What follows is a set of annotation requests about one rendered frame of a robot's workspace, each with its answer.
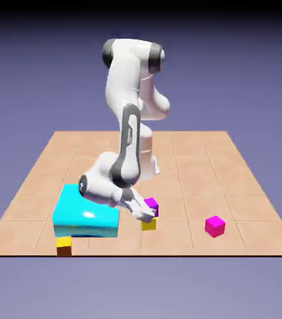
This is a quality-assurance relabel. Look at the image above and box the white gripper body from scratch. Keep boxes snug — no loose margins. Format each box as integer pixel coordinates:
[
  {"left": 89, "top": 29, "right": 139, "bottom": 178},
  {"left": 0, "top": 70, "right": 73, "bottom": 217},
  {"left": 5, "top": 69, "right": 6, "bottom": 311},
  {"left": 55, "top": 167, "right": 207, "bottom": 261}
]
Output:
[{"left": 124, "top": 189, "right": 156, "bottom": 223}]

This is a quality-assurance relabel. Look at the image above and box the small magenta cube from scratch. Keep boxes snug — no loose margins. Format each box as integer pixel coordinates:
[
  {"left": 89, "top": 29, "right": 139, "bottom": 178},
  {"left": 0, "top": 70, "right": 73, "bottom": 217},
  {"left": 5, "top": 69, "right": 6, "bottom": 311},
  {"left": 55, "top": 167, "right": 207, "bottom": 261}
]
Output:
[
  {"left": 204, "top": 215, "right": 227, "bottom": 239},
  {"left": 143, "top": 197, "right": 160, "bottom": 218}
]

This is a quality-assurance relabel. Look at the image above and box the small yellow cube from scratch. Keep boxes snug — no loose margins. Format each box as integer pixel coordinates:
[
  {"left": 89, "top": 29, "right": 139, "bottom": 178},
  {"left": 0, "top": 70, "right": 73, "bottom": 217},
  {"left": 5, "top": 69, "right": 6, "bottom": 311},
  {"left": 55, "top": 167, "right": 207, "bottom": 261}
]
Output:
[
  {"left": 141, "top": 216, "right": 159, "bottom": 232},
  {"left": 55, "top": 236, "right": 73, "bottom": 257}
]

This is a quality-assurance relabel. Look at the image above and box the large cyan box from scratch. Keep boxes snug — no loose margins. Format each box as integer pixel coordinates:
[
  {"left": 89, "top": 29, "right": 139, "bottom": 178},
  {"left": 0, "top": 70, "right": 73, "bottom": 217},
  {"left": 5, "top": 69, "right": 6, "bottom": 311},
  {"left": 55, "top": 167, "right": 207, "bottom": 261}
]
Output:
[{"left": 52, "top": 183, "right": 120, "bottom": 239}]

